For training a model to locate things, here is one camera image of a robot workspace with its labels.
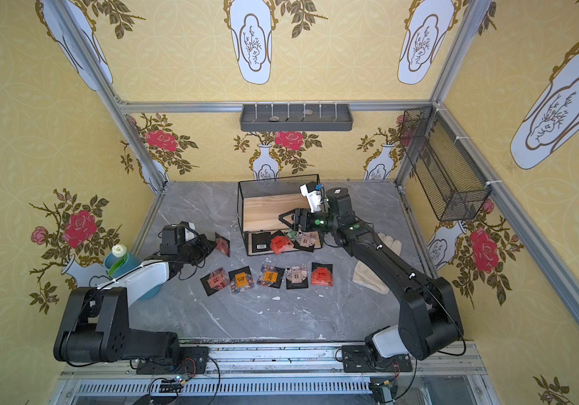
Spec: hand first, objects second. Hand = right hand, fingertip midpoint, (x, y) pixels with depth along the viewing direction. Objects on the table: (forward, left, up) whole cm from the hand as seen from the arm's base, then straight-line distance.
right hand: (280, 222), depth 77 cm
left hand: (+2, +25, -16) cm, 29 cm away
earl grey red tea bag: (+3, +23, -20) cm, 31 cm away
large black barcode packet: (+5, +10, -21) cm, 24 cm away
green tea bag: (+10, -3, -22) cm, 24 cm away
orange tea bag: (-9, +15, -23) cm, 29 cm away
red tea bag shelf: (+5, +2, -22) cm, 23 cm away
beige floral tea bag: (-7, -5, -23) cm, 25 cm away
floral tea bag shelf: (+6, -8, -22) cm, 24 cm away
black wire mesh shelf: (+15, +9, -9) cm, 20 cm away
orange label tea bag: (-8, +4, -23) cm, 25 cm away
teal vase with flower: (-14, +44, -1) cm, 46 cm away
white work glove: (-6, -29, -24) cm, 38 cm away
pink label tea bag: (-10, +24, -23) cm, 35 cm away
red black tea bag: (-6, -14, -24) cm, 29 cm away
